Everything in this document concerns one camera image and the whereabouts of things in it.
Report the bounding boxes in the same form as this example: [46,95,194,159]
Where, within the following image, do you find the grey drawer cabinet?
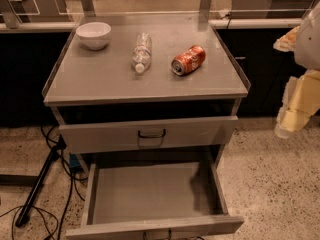
[41,13,252,172]

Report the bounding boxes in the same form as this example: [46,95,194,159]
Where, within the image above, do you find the blue box under cabinet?
[69,154,82,170]

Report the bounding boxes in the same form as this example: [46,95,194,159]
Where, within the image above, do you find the black floor cables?
[0,123,88,240]

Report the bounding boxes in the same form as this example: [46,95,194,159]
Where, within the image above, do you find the orange soda can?
[171,45,206,76]

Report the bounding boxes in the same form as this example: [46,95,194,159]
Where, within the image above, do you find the white ceramic bowl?
[76,22,112,50]

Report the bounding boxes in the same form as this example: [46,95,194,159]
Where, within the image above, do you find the black floor stand bar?
[15,137,66,227]

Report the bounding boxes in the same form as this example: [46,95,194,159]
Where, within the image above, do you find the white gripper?
[273,3,320,139]

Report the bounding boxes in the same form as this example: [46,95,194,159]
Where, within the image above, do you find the grey drawer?
[66,155,244,240]
[59,116,238,154]

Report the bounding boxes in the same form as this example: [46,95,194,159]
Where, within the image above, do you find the grey top drawer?
[59,116,238,154]

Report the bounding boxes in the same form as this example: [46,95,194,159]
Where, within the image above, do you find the clear plastic water bottle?
[131,33,152,74]

